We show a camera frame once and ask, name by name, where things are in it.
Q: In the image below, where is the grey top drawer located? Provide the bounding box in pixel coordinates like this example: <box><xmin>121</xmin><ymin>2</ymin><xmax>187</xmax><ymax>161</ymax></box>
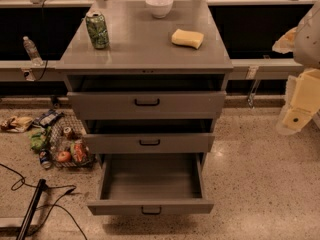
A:
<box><xmin>68</xmin><ymin>90</ymin><xmax>226</xmax><ymax>120</ymax></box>

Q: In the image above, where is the blue snack bag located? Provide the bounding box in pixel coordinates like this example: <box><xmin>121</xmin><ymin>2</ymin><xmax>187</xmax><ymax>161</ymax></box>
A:
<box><xmin>33</xmin><ymin>109</ymin><xmax>63</xmax><ymax>128</ymax></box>

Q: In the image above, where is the grey middle drawer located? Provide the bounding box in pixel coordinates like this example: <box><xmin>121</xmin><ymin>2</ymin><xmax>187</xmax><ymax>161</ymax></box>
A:
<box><xmin>84</xmin><ymin>119</ymin><xmax>214</xmax><ymax>154</ymax></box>

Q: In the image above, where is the grey drawer cabinet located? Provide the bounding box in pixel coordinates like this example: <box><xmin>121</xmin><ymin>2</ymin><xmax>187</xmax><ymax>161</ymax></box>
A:
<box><xmin>55</xmin><ymin>0</ymin><xmax>234</xmax><ymax>162</ymax></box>

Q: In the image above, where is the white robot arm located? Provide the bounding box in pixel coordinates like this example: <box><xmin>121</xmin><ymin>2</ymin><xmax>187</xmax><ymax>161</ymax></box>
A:
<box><xmin>272</xmin><ymin>1</ymin><xmax>320</xmax><ymax>135</ymax></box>

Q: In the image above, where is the orange snack bag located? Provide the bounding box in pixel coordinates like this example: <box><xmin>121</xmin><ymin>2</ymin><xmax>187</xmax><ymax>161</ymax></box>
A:
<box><xmin>71</xmin><ymin>142</ymin><xmax>87</xmax><ymax>163</ymax></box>

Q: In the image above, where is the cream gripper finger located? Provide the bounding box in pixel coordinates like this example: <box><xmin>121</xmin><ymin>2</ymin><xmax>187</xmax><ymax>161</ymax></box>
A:
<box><xmin>272</xmin><ymin>27</ymin><xmax>297</xmax><ymax>54</ymax></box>

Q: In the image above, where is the white bowl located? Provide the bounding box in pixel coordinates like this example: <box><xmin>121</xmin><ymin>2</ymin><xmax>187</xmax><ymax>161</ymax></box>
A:
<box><xmin>145</xmin><ymin>0</ymin><xmax>174</xmax><ymax>19</ymax></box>

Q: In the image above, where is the small red can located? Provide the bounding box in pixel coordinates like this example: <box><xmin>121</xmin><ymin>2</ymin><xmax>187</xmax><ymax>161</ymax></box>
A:
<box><xmin>63</xmin><ymin>127</ymin><xmax>74</xmax><ymax>140</ymax></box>

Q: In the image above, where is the green chip bag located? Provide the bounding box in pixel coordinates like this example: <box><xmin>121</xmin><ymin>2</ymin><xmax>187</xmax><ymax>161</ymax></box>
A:
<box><xmin>29</xmin><ymin>127</ymin><xmax>51</xmax><ymax>153</ymax></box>

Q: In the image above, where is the red apple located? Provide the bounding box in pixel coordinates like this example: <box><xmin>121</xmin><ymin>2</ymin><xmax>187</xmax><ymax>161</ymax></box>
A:
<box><xmin>56</xmin><ymin>151</ymin><xmax>71</xmax><ymax>163</ymax></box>

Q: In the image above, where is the clear plastic water bottle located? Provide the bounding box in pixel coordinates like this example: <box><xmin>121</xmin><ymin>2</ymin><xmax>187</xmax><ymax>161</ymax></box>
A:
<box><xmin>23</xmin><ymin>36</ymin><xmax>43</xmax><ymax>66</ymax></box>

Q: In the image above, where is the black hanging cable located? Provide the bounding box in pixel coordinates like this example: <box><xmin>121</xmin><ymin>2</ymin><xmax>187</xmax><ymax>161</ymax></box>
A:
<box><xmin>35</xmin><ymin>0</ymin><xmax>55</xmax><ymax>82</ymax></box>

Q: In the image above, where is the wire basket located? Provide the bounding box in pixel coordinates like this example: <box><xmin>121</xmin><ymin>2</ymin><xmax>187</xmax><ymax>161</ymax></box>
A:
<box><xmin>50</xmin><ymin>114</ymin><xmax>94</xmax><ymax>168</ymax></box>

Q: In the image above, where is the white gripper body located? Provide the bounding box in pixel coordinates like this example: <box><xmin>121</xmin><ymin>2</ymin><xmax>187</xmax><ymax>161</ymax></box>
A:
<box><xmin>276</xmin><ymin>68</ymin><xmax>320</xmax><ymax>135</ymax></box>

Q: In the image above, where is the blue soda can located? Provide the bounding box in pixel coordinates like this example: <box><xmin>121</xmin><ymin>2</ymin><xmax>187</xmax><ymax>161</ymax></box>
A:
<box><xmin>39</xmin><ymin>149</ymin><xmax>52</xmax><ymax>169</ymax></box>

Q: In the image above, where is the grey drawer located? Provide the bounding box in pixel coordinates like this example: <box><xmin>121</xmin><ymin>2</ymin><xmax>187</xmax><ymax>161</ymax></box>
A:
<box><xmin>84</xmin><ymin>119</ymin><xmax>214</xmax><ymax>154</ymax></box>
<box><xmin>68</xmin><ymin>90</ymin><xmax>226</xmax><ymax>120</ymax></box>
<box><xmin>87</xmin><ymin>153</ymin><xmax>213</xmax><ymax>215</ymax></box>

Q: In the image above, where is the brown snack bag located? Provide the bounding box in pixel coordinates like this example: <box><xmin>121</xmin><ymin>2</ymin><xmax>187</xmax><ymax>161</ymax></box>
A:
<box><xmin>0</xmin><ymin>116</ymin><xmax>33</xmax><ymax>133</ymax></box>

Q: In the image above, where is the yellow sponge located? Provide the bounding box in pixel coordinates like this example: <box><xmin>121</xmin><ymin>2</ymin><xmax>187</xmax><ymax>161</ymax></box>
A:
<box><xmin>171</xmin><ymin>29</ymin><xmax>204</xmax><ymax>49</ymax></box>

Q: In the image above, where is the green soda can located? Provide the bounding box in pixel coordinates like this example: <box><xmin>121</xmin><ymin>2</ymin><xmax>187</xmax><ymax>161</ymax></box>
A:
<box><xmin>85</xmin><ymin>11</ymin><xmax>109</xmax><ymax>49</ymax></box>

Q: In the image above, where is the black metal bar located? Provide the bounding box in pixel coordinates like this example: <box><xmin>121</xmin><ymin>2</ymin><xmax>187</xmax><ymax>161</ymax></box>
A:
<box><xmin>16</xmin><ymin>179</ymin><xmax>46</xmax><ymax>240</ymax></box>

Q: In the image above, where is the grey bottom drawer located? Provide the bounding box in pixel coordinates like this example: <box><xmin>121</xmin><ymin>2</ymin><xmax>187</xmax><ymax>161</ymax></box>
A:
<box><xmin>87</xmin><ymin>153</ymin><xmax>213</xmax><ymax>215</ymax></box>

